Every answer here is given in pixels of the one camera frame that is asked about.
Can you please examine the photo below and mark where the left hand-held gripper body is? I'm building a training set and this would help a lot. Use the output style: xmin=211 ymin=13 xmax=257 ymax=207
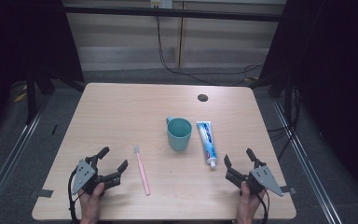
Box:
xmin=71 ymin=156 xmax=121 ymax=196

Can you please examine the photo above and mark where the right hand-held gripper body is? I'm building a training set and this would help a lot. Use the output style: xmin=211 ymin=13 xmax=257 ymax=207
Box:
xmin=225 ymin=165 xmax=284 ymax=198

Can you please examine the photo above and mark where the white and blue toothpaste tube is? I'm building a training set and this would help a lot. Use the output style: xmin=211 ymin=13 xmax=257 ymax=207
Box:
xmin=196 ymin=120 xmax=219 ymax=170

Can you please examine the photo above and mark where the person's left hand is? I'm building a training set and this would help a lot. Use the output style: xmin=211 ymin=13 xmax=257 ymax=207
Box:
xmin=78 ymin=182 xmax=106 ymax=224

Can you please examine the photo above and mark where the person's right hand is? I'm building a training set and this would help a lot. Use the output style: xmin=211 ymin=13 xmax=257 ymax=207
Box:
xmin=235 ymin=180 xmax=267 ymax=224

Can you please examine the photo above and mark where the pink toothbrush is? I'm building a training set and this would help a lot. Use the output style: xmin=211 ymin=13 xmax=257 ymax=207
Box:
xmin=132 ymin=145 xmax=152 ymax=197

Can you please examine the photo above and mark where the black tape strip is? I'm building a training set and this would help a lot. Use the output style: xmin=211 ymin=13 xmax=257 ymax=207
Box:
xmin=28 ymin=188 xmax=55 ymax=200
xmin=280 ymin=185 xmax=298 ymax=196

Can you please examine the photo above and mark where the teal plastic cup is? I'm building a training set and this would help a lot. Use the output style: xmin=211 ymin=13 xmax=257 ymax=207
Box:
xmin=165 ymin=116 xmax=194 ymax=153

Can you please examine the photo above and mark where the black metal stand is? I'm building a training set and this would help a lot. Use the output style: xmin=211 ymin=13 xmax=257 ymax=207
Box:
xmin=25 ymin=65 xmax=56 ymax=126
xmin=283 ymin=74 xmax=295 ymax=127

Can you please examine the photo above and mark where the yellow floor scrap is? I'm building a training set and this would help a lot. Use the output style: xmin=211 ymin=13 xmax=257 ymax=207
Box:
xmin=13 ymin=84 xmax=28 ymax=104

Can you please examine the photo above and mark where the black curtain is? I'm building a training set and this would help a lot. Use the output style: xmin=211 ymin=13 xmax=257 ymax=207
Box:
xmin=250 ymin=0 xmax=358 ymax=197
xmin=0 ymin=0 xmax=86 ymax=147

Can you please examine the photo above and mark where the black horizontal bar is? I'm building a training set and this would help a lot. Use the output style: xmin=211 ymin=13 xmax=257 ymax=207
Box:
xmin=62 ymin=5 xmax=283 ymax=23

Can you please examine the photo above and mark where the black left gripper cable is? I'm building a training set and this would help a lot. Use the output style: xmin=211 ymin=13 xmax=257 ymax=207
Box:
xmin=67 ymin=167 xmax=86 ymax=224

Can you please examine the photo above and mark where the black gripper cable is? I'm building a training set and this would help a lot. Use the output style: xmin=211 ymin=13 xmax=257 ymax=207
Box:
xmin=255 ymin=190 xmax=271 ymax=224
xmin=67 ymin=167 xmax=86 ymax=224

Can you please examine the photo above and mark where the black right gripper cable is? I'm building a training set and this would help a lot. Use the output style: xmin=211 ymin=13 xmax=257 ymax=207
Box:
xmin=255 ymin=190 xmax=271 ymax=224

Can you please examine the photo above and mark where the bundle of black cables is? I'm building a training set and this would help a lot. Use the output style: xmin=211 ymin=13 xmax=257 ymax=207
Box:
xmin=267 ymin=86 xmax=303 ymax=161

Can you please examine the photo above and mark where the metal floor rail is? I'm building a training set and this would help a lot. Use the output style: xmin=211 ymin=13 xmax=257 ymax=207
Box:
xmin=0 ymin=92 xmax=52 ymax=217
xmin=270 ymin=98 xmax=343 ymax=224

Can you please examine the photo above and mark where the long black floor cable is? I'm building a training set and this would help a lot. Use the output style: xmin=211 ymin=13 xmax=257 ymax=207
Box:
xmin=155 ymin=14 xmax=264 ymax=87

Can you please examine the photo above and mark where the white wall socket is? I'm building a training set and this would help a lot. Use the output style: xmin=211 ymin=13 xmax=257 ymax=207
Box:
xmin=150 ymin=0 xmax=173 ymax=10

